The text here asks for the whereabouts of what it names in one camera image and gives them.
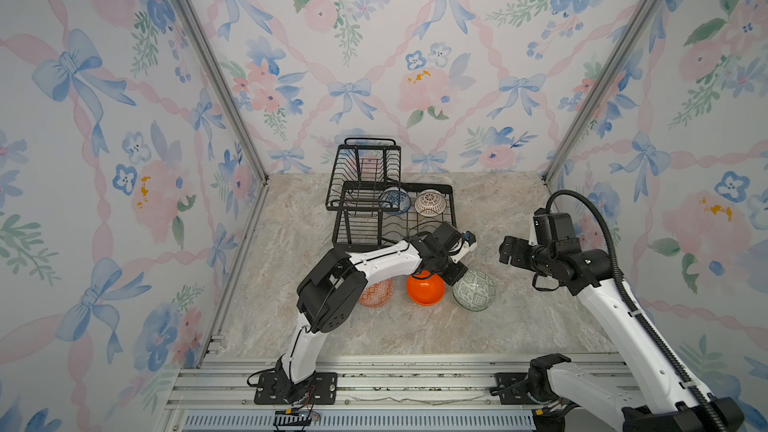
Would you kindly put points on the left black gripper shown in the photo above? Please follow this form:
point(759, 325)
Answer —
point(453, 270)

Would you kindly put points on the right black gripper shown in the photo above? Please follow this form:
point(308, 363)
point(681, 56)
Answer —
point(516, 250)

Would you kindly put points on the green patterned bowl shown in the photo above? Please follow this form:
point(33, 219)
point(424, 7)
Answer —
point(475, 291)

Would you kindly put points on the white brown lattice bowl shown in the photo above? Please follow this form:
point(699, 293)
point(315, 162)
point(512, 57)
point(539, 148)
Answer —
point(430, 203)

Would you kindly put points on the blue floral bowl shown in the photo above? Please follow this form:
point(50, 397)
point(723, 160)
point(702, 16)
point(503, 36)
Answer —
point(395, 201)

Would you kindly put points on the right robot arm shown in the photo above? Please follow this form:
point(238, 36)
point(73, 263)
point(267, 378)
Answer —
point(670, 398)

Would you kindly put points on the orange plastic bowl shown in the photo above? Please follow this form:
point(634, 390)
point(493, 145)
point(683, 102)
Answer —
point(425, 288)

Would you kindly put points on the pink patterned bowl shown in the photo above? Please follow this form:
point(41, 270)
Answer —
point(377, 295)

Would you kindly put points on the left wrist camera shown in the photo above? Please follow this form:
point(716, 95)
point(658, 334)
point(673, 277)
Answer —
point(466, 244)

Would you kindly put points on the black wire dish rack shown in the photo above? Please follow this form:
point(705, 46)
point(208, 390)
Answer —
point(373, 206)

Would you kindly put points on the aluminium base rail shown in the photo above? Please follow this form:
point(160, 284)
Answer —
point(378, 366)

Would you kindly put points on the right aluminium corner post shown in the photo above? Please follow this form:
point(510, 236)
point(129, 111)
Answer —
point(640, 19)

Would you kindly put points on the aluminium corner post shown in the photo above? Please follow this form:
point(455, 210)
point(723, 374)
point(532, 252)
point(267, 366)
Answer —
point(640, 19)
point(205, 53)

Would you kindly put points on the left aluminium corner post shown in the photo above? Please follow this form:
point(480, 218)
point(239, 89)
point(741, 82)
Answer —
point(205, 53)

